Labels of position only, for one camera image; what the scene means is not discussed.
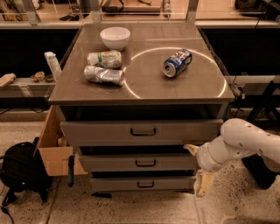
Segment grey drawer cabinet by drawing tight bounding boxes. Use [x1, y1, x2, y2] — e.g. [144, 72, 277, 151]
[49, 23, 234, 179]

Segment grey top drawer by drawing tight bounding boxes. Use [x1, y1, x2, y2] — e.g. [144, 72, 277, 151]
[60, 119, 223, 146]

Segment small round tape rolls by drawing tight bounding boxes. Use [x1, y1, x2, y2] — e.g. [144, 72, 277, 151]
[30, 71, 54, 82]

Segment cardboard box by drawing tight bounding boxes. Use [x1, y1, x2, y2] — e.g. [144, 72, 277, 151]
[37, 107, 87, 176]

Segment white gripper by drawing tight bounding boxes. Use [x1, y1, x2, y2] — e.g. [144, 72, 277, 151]
[184, 142, 226, 197]

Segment grey bottom drawer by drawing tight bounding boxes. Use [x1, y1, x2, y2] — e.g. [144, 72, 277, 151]
[90, 176, 196, 192]

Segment white bowl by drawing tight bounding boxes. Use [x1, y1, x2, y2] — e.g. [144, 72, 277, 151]
[100, 27, 130, 51]

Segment black shoe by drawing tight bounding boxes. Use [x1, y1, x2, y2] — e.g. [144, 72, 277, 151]
[241, 154, 278, 190]

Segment white plastic bottle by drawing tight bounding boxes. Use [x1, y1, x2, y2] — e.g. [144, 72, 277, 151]
[44, 52, 62, 81]

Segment green white crushed bottle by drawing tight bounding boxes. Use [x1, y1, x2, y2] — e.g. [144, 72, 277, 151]
[87, 51, 122, 69]

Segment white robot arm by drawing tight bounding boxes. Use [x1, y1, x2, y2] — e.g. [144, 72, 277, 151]
[184, 118, 280, 197]

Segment black backpack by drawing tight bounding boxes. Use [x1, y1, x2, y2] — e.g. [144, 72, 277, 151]
[0, 137, 53, 207]

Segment grey drawer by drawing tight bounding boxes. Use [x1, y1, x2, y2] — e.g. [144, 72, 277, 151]
[90, 176, 196, 192]
[60, 119, 223, 146]
[80, 153, 198, 172]

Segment blue pepsi can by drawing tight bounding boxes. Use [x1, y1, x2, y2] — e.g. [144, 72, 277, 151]
[163, 48, 193, 78]

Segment silver crushed can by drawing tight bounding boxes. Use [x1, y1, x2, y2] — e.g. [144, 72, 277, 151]
[83, 66, 124, 86]

